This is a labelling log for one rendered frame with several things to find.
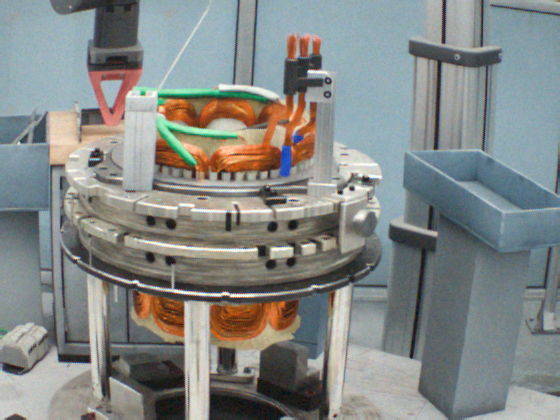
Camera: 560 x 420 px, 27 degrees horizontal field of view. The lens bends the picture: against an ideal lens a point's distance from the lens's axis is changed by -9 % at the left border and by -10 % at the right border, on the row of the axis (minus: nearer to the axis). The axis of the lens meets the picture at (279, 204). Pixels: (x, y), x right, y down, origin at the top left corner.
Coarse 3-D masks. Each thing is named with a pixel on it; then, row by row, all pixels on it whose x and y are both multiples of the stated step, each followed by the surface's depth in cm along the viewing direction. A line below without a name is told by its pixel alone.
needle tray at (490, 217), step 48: (432, 192) 139; (480, 192) 145; (528, 192) 137; (480, 240) 129; (528, 240) 126; (432, 288) 143; (480, 288) 134; (432, 336) 144; (480, 336) 136; (432, 384) 144; (480, 384) 139
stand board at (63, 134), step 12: (60, 120) 154; (72, 120) 154; (120, 120) 154; (60, 132) 147; (72, 132) 148; (84, 132) 148; (96, 132) 148; (108, 132) 148; (120, 132) 148; (60, 144) 142; (72, 144) 142; (84, 144) 142; (60, 156) 142
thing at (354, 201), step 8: (344, 192) 115; (352, 192) 115; (360, 192) 116; (344, 200) 114; (352, 200) 114; (360, 200) 115; (344, 208) 114; (352, 208) 114; (360, 208) 115; (344, 216) 114; (352, 216) 115; (344, 224) 114; (352, 224) 115; (344, 232) 114; (352, 232) 115; (344, 240) 115; (352, 240) 116; (360, 240) 117; (344, 248) 115; (352, 248) 116
